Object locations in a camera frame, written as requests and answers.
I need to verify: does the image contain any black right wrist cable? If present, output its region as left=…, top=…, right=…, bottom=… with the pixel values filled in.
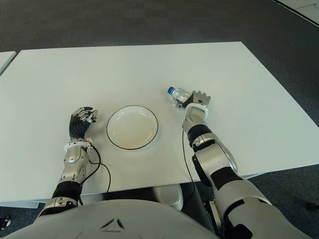
left=181, top=129, right=198, bottom=201

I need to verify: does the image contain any neighbouring white table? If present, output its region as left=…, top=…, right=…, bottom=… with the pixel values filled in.
left=0, top=51, right=17, bottom=77

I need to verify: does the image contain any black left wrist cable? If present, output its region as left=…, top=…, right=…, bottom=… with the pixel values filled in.
left=79, top=145, right=111, bottom=206

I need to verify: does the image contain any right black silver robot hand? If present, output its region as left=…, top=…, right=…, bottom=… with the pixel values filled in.
left=174, top=90, right=212, bottom=109

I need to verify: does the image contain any black wheeled stand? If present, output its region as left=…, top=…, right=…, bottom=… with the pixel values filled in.
left=0, top=216, right=12, bottom=229

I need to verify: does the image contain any grey robot torso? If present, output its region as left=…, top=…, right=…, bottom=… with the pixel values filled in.
left=0, top=199, right=217, bottom=239

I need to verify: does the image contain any white table leg base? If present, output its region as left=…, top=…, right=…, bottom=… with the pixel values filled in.
left=152, top=185, right=184, bottom=212

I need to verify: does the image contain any clear water bottle blue cap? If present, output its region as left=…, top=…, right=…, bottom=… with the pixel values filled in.
left=166, top=86, right=192, bottom=107

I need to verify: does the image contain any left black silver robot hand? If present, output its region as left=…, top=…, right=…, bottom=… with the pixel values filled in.
left=69, top=106, right=100, bottom=142

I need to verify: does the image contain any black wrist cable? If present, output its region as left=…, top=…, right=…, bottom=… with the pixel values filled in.
left=79, top=145, right=111, bottom=206
left=181, top=129, right=198, bottom=201

